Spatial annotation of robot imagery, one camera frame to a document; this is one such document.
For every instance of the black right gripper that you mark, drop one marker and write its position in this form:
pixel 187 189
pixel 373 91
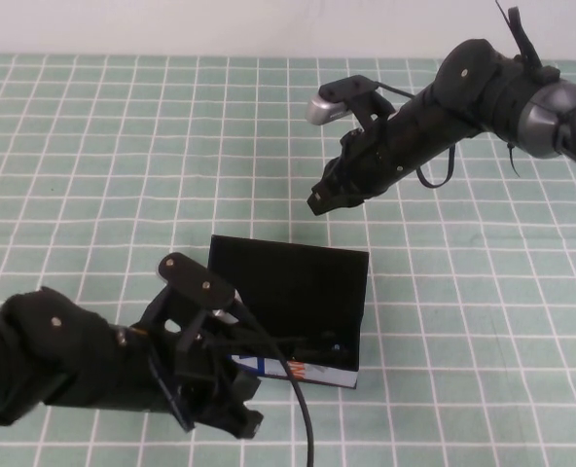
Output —
pixel 390 151

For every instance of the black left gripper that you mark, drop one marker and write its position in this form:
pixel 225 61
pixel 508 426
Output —
pixel 205 399

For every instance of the black frame glasses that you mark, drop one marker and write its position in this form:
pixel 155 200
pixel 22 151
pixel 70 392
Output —
pixel 312 352

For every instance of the black printed glasses case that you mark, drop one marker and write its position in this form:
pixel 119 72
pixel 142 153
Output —
pixel 293 292

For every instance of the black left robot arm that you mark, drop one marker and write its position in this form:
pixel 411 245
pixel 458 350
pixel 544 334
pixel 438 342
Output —
pixel 25 350

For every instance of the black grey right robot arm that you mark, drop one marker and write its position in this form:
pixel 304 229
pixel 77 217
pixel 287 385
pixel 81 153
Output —
pixel 468 73

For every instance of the black zip tie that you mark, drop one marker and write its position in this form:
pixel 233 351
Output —
pixel 512 160

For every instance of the green white grid tablecloth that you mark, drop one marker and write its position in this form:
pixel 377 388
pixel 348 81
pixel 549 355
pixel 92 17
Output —
pixel 98 170

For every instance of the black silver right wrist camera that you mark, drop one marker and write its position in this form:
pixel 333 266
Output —
pixel 336 104

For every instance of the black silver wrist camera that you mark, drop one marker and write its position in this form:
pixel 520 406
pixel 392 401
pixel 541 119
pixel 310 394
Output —
pixel 195 282
pixel 336 104

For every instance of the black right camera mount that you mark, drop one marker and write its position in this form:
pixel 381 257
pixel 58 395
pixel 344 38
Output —
pixel 373 109

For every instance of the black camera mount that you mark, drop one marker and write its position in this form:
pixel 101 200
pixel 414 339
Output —
pixel 159 311
pixel 373 109

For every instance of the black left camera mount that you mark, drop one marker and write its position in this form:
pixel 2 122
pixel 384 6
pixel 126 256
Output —
pixel 159 311

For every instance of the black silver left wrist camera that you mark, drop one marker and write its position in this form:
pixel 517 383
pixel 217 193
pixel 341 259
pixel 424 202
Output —
pixel 195 282

